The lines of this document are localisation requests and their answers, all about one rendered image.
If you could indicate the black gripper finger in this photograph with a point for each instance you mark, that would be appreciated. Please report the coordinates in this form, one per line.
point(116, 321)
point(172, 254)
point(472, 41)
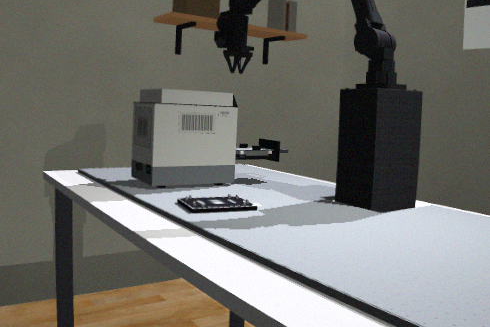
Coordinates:
point(248, 57)
point(236, 58)

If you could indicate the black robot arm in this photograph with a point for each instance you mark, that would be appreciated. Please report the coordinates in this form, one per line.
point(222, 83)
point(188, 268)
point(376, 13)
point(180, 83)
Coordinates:
point(369, 42)

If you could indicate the off-white box-shaped machine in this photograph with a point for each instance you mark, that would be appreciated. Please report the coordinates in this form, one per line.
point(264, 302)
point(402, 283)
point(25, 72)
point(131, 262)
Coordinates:
point(188, 137)

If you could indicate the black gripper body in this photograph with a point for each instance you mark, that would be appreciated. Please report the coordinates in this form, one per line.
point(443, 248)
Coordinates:
point(239, 38)

